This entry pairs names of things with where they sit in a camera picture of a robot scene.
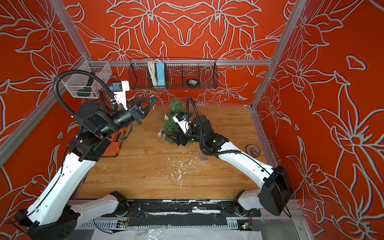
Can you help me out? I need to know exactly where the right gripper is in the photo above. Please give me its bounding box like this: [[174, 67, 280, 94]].
[[166, 125, 207, 148]]

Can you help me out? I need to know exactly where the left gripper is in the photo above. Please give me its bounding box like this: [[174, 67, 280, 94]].
[[99, 95, 157, 139]]

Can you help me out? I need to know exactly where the small green christmas tree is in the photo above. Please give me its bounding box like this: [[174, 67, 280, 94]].
[[161, 97, 196, 146]]

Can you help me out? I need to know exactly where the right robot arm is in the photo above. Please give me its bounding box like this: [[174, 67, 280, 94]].
[[164, 97, 293, 217]]

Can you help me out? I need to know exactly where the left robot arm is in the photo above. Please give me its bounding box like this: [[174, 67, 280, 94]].
[[13, 70, 157, 240]]

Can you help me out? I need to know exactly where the blue power strip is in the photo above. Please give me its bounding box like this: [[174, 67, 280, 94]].
[[156, 62, 166, 87]]

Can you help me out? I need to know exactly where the black tape measure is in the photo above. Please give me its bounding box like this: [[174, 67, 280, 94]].
[[187, 79, 199, 88]]

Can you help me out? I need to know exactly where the orange tool case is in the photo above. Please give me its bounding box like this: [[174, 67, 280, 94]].
[[102, 128, 127, 158]]

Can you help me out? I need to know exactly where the tape roll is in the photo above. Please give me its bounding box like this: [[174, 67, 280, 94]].
[[246, 145, 261, 158]]

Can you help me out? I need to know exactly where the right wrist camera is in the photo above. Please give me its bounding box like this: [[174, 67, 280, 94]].
[[173, 113, 190, 134]]

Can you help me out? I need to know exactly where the black wire basket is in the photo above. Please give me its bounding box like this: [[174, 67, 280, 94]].
[[128, 58, 219, 90]]

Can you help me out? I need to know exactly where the white power cord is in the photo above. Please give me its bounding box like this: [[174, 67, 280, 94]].
[[147, 59, 159, 87]]

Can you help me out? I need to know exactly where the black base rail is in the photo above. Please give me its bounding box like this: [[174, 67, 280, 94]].
[[101, 199, 261, 230]]

